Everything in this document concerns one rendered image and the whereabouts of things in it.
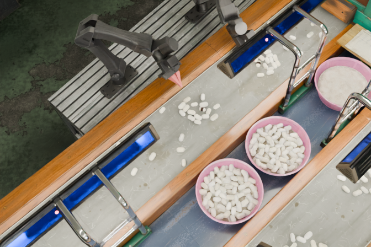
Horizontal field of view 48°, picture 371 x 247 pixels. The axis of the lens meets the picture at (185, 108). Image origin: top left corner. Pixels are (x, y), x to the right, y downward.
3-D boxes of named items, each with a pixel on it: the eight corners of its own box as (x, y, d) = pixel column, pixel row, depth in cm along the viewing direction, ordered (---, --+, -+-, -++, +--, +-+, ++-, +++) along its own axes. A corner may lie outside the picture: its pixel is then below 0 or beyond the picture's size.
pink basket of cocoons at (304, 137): (234, 167, 180) (234, 159, 171) (258, 117, 190) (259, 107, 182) (293, 193, 172) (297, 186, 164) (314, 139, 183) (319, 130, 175)
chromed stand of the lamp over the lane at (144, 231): (85, 231, 171) (46, 199, 132) (123, 198, 176) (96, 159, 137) (113, 267, 163) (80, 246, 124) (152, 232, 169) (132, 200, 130)
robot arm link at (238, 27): (252, 30, 183) (243, 3, 180) (235, 37, 181) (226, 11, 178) (242, 30, 194) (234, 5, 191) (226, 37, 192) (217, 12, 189)
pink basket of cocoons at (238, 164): (183, 195, 175) (181, 188, 167) (228, 154, 183) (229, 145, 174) (228, 243, 165) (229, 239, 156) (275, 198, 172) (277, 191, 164)
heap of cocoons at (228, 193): (188, 194, 174) (187, 189, 169) (229, 157, 181) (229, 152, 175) (228, 237, 165) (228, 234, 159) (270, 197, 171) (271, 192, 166)
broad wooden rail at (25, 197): (1, 224, 184) (-20, 213, 168) (281, 1, 234) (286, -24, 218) (15, 245, 180) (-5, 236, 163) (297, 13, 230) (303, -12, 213)
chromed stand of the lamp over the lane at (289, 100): (252, 89, 198) (260, 27, 159) (280, 64, 203) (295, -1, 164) (282, 114, 190) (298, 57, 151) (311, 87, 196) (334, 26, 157)
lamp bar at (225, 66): (216, 67, 161) (216, 56, 155) (322, -18, 178) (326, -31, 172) (231, 80, 158) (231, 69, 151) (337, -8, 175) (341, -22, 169)
